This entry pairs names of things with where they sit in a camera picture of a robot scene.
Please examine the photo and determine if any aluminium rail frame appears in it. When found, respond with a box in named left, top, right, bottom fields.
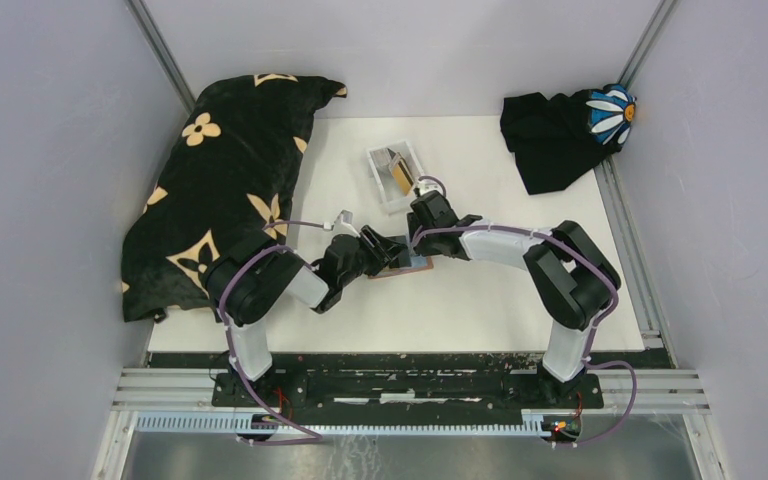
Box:
left=92, top=331, right=727, bottom=479

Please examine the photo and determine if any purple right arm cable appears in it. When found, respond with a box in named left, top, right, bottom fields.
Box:
left=409, top=174, right=638, bottom=449

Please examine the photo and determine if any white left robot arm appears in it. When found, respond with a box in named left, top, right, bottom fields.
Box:
left=200, top=226, right=408, bottom=407

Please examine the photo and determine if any gold credit card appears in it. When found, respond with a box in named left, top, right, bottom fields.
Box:
left=390, top=153, right=415, bottom=195

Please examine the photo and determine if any clear acrylic card tray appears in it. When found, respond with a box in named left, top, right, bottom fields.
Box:
left=366, top=140, right=426, bottom=215

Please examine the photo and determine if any black floral pillow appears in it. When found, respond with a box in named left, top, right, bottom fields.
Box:
left=120, top=73, right=348, bottom=322

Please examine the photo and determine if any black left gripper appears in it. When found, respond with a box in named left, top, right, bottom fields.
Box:
left=339, top=224, right=407, bottom=288

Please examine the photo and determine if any stack of grey cards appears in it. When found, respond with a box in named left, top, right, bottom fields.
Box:
left=369, top=148, right=401, bottom=173

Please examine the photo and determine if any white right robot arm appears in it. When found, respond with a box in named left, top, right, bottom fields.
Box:
left=407, top=191, right=622, bottom=408

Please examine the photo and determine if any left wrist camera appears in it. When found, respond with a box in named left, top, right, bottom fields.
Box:
left=323, top=210, right=359, bottom=237

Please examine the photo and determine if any black cloth with daisy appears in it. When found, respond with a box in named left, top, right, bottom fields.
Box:
left=500, top=84, right=637, bottom=195

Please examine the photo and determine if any tan leather card holder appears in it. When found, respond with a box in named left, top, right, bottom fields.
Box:
left=366, top=242, right=433, bottom=279

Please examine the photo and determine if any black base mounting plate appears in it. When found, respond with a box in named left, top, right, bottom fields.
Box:
left=211, top=353, right=604, bottom=427

